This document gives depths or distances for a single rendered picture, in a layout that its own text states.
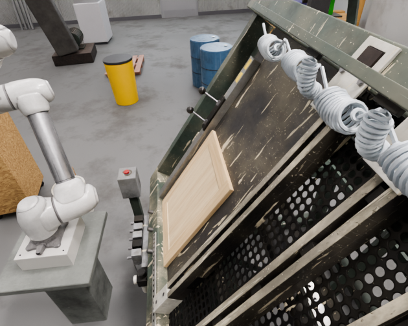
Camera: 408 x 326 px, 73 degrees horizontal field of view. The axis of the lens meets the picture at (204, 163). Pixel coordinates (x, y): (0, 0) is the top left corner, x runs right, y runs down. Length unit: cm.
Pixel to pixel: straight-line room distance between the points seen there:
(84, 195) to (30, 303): 131
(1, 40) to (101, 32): 760
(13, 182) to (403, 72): 295
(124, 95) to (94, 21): 412
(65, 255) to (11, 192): 158
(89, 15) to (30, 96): 713
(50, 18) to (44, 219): 596
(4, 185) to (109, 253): 117
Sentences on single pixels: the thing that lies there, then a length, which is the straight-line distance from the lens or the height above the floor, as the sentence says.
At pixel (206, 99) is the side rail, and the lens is 161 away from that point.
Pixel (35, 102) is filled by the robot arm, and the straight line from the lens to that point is 162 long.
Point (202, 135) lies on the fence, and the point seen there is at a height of 132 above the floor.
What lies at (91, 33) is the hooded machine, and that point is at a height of 31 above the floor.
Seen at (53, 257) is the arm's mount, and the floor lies 84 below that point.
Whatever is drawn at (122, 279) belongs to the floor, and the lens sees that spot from 251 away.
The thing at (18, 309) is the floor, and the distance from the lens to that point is 274.
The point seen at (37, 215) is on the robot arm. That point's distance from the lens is 161.
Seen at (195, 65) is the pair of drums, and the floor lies 43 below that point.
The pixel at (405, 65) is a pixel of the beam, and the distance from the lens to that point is 67.
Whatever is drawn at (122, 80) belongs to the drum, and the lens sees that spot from 472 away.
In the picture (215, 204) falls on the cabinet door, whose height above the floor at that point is 128.
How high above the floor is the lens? 210
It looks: 39 degrees down
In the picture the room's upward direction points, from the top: 3 degrees counter-clockwise
